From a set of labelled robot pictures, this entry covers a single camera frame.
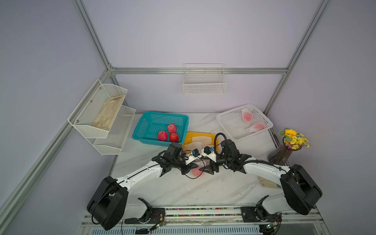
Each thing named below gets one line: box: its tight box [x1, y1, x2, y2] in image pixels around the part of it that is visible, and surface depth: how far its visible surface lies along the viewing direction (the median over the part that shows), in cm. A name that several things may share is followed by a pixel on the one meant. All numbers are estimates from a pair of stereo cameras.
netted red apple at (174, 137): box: [169, 132, 179, 143], surface depth 102 cm
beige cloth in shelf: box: [92, 94, 125, 131], surface depth 81 cm
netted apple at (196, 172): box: [190, 164, 205, 178], surface depth 83 cm
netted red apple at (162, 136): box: [157, 130, 168, 142], surface depth 103 cm
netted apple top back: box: [241, 108, 254, 124], surface depth 113 cm
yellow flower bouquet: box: [278, 128, 311, 150], surface depth 77 cm
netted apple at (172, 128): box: [167, 123, 177, 134], surface depth 106 cm
